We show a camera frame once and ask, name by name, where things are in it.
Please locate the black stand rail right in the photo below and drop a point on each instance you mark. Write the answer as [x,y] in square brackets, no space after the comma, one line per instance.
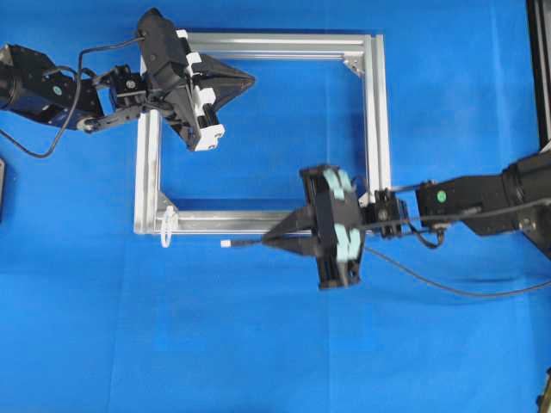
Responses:
[538,13]

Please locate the white zip tie loop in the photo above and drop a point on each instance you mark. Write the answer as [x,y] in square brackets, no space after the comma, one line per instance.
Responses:
[169,223]

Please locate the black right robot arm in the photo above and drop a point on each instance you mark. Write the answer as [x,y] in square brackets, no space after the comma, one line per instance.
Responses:
[517,199]

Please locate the dark box left edge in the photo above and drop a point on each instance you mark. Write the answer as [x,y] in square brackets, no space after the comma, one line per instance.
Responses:
[2,184]

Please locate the blue table cloth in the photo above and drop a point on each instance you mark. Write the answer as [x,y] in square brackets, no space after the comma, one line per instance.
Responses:
[96,318]

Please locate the yellow black object corner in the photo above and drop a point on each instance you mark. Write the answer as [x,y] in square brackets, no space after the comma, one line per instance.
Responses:
[543,400]

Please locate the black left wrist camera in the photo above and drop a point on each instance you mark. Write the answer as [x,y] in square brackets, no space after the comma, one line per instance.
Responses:
[161,49]

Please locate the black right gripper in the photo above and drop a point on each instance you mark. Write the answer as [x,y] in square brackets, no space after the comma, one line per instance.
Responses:
[336,218]

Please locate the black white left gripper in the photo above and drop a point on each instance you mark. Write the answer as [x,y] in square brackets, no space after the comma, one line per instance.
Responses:
[195,104]

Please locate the square aluminium extrusion frame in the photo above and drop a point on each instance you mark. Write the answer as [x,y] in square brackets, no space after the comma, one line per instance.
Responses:
[363,54]

